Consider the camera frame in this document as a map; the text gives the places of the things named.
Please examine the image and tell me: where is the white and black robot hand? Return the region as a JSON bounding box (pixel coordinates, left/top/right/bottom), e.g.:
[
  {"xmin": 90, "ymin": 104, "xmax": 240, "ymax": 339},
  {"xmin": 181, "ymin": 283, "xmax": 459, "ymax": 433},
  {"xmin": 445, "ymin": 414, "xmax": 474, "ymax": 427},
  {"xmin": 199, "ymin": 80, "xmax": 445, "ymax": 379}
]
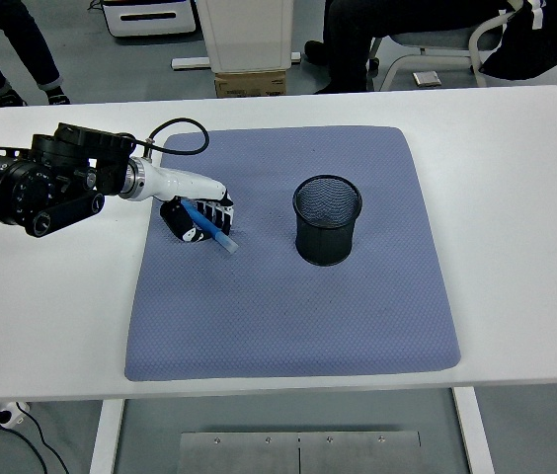
[{"xmin": 140, "ymin": 160, "xmax": 235, "ymax": 244}]

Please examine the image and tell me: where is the blue marker with clear cap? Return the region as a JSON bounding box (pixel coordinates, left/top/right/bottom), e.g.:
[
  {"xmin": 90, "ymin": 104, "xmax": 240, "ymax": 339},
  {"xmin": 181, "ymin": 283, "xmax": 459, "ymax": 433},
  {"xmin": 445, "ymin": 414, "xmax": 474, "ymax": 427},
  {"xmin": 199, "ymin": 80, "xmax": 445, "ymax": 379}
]
[{"xmin": 182, "ymin": 199, "xmax": 240, "ymax": 257}]

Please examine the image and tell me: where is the black mesh pen holder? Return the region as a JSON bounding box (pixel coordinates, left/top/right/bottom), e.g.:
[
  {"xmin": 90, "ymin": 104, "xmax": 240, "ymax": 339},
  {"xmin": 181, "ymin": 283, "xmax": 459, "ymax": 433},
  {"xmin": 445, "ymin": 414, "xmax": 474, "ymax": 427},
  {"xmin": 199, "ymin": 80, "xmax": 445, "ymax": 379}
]
[{"xmin": 292, "ymin": 174, "xmax": 364, "ymax": 268}]

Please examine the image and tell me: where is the brown cardboard box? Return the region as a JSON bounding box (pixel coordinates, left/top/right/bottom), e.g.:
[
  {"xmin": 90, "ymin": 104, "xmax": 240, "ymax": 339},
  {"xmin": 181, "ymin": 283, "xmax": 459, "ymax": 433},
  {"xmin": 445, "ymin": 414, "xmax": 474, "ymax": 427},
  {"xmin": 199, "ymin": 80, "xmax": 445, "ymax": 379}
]
[{"xmin": 213, "ymin": 69, "xmax": 288, "ymax": 99}]

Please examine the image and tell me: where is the white stand foot bar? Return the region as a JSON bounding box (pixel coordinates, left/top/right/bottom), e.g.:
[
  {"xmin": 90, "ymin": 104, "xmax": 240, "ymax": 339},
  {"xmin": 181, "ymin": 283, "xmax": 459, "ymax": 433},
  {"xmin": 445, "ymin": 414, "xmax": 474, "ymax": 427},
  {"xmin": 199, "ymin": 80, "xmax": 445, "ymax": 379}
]
[{"xmin": 171, "ymin": 51, "xmax": 303, "ymax": 70}]

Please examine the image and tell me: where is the blue-grey textured mat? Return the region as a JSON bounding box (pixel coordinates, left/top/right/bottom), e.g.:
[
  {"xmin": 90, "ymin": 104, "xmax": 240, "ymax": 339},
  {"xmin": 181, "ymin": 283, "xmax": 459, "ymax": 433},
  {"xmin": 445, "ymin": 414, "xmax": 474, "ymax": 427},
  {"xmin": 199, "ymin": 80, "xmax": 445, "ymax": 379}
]
[{"xmin": 123, "ymin": 124, "xmax": 462, "ymax": 382}]

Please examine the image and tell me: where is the white low machine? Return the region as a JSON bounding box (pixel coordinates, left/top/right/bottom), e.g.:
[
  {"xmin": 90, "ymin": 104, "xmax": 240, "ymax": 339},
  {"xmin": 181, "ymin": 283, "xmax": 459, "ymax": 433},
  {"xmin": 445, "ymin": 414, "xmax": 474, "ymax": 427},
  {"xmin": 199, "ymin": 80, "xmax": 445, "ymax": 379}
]
[{"xmin": 100, "ymin": 0, "xmax": 197, "ymax": 39}]

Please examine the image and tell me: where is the standing person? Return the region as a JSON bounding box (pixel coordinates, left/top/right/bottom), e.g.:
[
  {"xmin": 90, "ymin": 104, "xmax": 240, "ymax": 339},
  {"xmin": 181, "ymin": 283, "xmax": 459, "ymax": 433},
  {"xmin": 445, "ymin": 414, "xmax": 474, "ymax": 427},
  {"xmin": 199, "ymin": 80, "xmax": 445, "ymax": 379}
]
[{"xmin": 0, "ymin": 0, "xmax": 71, "ymax": 108}]

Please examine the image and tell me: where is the small grey floor plate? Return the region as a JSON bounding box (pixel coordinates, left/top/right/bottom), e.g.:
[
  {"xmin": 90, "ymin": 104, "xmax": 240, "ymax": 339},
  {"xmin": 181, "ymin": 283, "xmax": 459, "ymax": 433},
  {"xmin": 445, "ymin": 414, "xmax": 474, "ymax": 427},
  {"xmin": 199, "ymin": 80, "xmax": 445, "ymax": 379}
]
[{"xmin": 411, "ymin": 71, "xmax": 442, "ymax": 89}]

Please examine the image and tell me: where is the white table leg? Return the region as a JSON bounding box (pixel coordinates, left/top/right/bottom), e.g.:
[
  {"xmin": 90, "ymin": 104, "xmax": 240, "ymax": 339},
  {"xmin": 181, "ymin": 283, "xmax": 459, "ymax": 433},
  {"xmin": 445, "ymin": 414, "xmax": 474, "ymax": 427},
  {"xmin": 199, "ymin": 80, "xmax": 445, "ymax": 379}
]
[
  {"xmin": 89, "ymin": 398, "xmax": 125, "ymax": 474},
  {"xmin": 451, "ymin": 387, "xmax": 496, "ymax": 474}
]

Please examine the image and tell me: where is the white chair with grey seat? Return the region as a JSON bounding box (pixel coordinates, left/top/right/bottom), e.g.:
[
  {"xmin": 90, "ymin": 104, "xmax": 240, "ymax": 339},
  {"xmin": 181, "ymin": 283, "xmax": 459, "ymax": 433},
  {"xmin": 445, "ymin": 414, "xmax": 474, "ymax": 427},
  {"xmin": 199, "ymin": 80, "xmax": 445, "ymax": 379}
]
[{"xmin": 367, "ymin": 0, "xmax": 521, "ymax": 93}]

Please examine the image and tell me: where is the white power strip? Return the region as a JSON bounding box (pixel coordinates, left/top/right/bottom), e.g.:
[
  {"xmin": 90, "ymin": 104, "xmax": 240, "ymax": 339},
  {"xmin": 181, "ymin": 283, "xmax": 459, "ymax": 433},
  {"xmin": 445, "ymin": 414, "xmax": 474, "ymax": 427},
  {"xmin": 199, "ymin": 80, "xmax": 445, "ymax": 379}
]
[{"xmin": 0, "ymin": 400, "xmax": 31, "ymax": 429}]

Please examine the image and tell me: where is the black floor cable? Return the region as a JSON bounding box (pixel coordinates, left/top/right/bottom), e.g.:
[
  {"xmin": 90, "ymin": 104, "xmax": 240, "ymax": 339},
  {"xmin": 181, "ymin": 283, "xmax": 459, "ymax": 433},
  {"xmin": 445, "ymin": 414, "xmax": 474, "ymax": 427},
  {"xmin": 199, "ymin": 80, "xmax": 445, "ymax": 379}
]
[{"xmin": 0, "ymin": 404, "xmax": 70, "ymax": 474}]

